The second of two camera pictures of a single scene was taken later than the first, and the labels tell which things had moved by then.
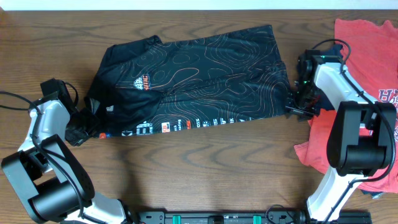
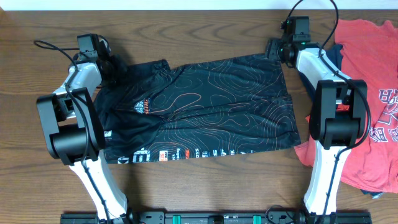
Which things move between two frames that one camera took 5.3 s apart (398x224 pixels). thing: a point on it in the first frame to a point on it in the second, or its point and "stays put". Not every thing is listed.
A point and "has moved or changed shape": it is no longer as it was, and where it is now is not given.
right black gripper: [302, 114] to [271, 50]
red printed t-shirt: [369, 53] stays put
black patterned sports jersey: [139, 85] has moved or changed shape
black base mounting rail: [244, 217] stays put
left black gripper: [95, 121] to [123, 70]
